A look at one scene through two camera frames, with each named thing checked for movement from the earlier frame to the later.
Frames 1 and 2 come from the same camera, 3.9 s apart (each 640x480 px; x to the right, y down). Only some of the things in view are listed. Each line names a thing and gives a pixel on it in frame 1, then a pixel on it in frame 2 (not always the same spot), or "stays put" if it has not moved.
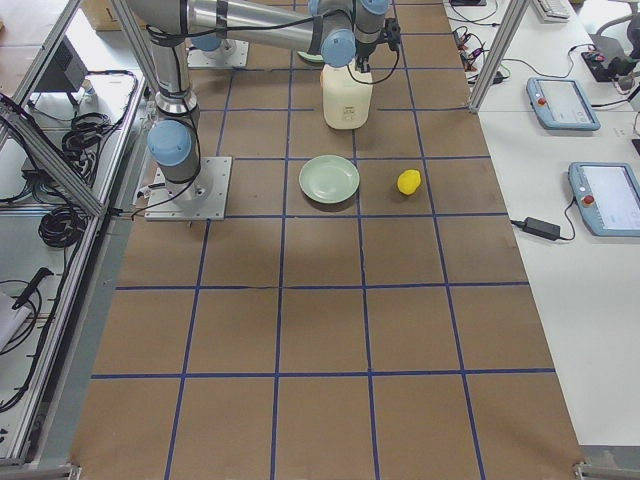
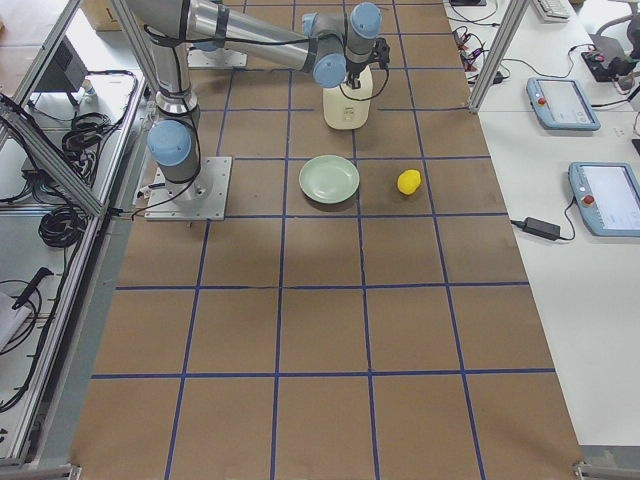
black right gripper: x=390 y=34 → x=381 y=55
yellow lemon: x=408 y=181 stays put
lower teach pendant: x=607 y=195 stays put
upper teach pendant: x=561 y=104 stays put
